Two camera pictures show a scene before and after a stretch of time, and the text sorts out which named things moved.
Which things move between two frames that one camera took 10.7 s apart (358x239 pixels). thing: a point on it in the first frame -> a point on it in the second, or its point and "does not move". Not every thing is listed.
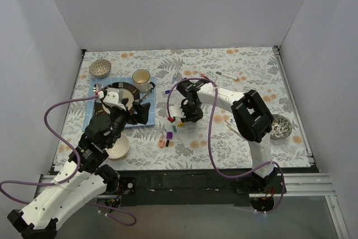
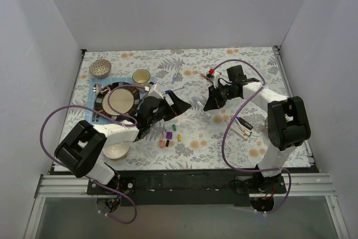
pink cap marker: x=234 y=130 does not move
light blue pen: x=174 y=78 does not move
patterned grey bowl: x=99 y=68 does not move
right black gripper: x=192 y=114 -> x=218 y=98
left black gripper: x=134 y=113 -> x=172 y=107
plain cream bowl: x=120 y=148 does not move
